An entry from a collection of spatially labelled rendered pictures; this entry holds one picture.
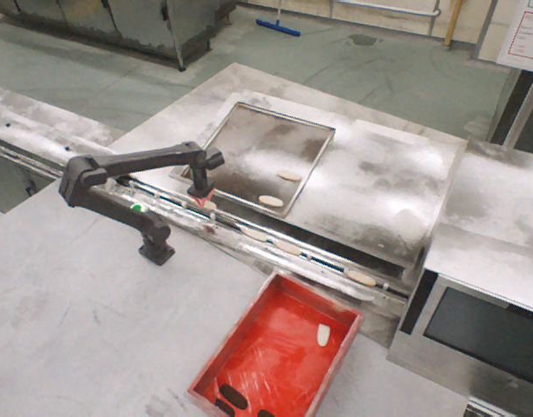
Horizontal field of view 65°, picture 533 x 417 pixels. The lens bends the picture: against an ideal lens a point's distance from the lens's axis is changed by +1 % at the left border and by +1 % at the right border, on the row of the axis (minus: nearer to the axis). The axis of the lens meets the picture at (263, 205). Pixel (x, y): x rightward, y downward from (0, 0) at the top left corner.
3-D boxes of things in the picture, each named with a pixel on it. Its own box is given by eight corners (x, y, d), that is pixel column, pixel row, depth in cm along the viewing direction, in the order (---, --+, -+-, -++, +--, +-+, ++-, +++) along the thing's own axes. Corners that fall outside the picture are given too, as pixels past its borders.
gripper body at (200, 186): (216, 182, 158) (213, 168, 153) (200, 200, 152) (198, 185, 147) (202, 177, 160) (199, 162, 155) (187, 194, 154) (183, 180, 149)
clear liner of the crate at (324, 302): (186, 405, 120) (180, 392, 113) (274, 281, 148) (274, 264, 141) (287, 479, 107) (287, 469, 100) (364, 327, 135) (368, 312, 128)
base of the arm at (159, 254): (138, 252, 160) (160, 267, 155) (132, 239, 154) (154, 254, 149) (154, 237, 164) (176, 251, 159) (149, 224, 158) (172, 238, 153)
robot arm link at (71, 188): (42, 187, 120) (56, 206, 114) (72, 150, 119) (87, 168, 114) (148, 230, 157) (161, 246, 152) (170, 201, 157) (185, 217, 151)
